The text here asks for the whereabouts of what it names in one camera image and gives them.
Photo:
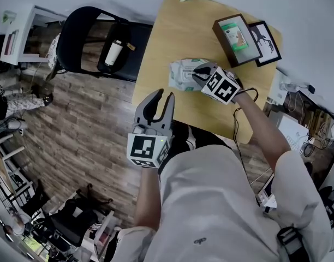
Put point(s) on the person's white shirt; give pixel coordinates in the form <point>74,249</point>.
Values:
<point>216,206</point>

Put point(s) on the person's right forearm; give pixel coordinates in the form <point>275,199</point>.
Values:
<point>262,127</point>

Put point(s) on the white bottle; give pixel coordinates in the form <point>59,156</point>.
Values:
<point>113,53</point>

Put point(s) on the white box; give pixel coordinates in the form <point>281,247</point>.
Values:
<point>291,128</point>

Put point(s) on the white microwave appliance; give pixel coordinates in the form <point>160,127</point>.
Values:
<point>268,195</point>

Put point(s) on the white cabinet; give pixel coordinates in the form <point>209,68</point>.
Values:
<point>22,37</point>

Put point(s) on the white radiator unit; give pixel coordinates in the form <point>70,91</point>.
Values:
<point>277,89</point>

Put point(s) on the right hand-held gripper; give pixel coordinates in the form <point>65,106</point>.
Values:
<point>221,86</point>

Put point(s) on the black power adapter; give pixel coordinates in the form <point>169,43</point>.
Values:
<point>311,89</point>

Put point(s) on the small yellow tag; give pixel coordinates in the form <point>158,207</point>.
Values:
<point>131,46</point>

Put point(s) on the green tissue packet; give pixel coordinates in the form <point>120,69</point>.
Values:
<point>235,37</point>

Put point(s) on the person's left forearm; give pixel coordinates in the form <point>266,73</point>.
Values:
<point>148,201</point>

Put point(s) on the small green plant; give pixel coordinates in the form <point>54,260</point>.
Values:
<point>9,16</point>

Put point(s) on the red books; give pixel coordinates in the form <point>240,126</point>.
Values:
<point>11,43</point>

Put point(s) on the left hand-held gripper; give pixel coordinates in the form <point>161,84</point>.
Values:
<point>142,149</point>

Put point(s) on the black backpack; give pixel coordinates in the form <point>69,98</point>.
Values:
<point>74,217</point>

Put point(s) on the person's left leg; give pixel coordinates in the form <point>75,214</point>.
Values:
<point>179,138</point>

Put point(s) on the round patterned cushion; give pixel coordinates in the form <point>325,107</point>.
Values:
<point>53,53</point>

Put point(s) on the dark wooden box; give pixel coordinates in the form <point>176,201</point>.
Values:
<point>223,48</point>

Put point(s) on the black framed antler picture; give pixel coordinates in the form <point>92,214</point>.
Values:
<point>268,48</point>

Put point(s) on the person's right leg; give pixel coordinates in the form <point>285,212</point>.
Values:
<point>208,136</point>

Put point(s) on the black folding chair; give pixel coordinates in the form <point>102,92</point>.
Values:
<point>74,37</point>

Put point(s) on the person's leg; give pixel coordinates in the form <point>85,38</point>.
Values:
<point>179,138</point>
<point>208,136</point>

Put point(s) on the white wet wipes pack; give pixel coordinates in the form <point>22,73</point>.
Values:
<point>182,74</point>

